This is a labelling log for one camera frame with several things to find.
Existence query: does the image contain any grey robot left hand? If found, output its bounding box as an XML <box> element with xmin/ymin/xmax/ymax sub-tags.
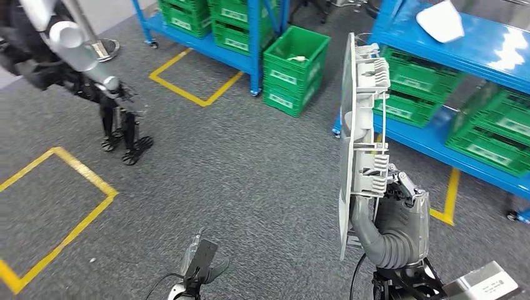
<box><xmin>181</xmin><ymin>227</ymin><xmax>231</xmax><ymax>286</ymax></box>

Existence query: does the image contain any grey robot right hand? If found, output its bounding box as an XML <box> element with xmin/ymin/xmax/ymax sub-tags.
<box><xmin>349</xmin><ymin>164</ymin><xmax>431</xmax><ymax>259</ymax></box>

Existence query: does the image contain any silver plastic wheel hubcap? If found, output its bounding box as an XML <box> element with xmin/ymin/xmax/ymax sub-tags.
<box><xmin>338</xmin><ymin>32</ymin><xmax>392</xmax><ymax>262</ymax></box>

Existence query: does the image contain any blue metal shelf rack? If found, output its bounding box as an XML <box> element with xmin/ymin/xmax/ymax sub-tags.
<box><xmin>331</xmin><ymin>0</ymin><xmax>530</xmax><ymax>224</ymax></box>
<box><xmin>131</xmin><ymin>0</ymin><xmax>291</xmax><ymax>97</ymax></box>

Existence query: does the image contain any yellow floor tape square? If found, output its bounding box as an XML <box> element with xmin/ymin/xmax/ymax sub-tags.
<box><xmin>149</xmin><ymin>47</ymin><xmax>245</xmax><ymax>108</ymax></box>
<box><xmin>428</xmin><ymin>167</ymin><xmax>461</xmax><ymax>228</ymax></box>
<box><xmin>0</xmin><ymin>147</ymin><xmax>119</xmax><ymax>296</ymax></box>

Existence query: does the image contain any green plastic crate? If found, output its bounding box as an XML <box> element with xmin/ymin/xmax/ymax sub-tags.
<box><xmin>371</xmin><ymin>89</ymin><xmax>447</xmax><ymax>128</ymax></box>
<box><xmin>158</xmin><ymin>0</ymin><xmax>212</xmax><ymax>39</ymax></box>
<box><xmin>445</xmin><ymin>124</ymin><xmax>530</xmax><ymax>178</ymax></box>
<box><xmin>262</xmin><ymin>72</ymin><xmax>324</xmax><ymax>118</ymax></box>
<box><xmin>207</xmin><ymin>0</ymin><xmax>279</xmax><ymax>57</ymax></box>
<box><xmin>372</xmin><ymin>46</ymin><xmax>466</xmax><ymax>106</ymax></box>
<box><xmin>262</xmin><ymin>25</ymin><xmax>331</xmax><ymax>92</ymax></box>
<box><xmin>450</xmin><ymin>81</ymin><xmax>530</xmax><ymax>146</ymax></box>

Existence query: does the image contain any white plastic mirror cover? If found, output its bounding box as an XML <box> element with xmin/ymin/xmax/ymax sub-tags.
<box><xmin>416</xmin><ymin>0</ymin><xmax>466</xmax><ymax>44</ymax></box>

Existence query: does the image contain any metal stand with round base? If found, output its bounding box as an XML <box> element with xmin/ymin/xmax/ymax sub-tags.
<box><xmin>62</xmin><ymin>0</ymin><xmax>122</xmax><ymax>63</ymax></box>

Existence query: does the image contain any black and silver humanoid robot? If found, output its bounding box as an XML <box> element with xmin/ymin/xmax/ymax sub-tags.
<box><xmin>0</xmin><ymin>0</ymin><xmax>155</xmax><ymax>166</ymax></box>

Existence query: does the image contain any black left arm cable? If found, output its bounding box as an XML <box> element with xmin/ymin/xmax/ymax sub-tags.
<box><xmin>144</xmin><ymin>272</ymin><xmax>185</xmax><ymax>300</ymax></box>

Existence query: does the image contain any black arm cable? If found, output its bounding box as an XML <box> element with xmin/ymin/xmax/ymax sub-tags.
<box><xmin>144</xmin><ymin>272</ymin><xmax>185</xmax><ymax>300</ymax></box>
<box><xmin>349</xmin><ymin>253</ymin><xmax>369</xmax><ymax>300</ymax></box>

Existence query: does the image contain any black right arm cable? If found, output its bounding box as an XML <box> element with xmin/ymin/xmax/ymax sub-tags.
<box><xmin>349</xmin><ymin>253</ymin><xmax>369</xmax><ymax>300</ymax></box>

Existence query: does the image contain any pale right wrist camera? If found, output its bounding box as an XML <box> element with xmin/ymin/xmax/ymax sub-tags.
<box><xmin>441</xmin><ymin>261</ymin><xmax>523</xmax><ymax>300</ymax></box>

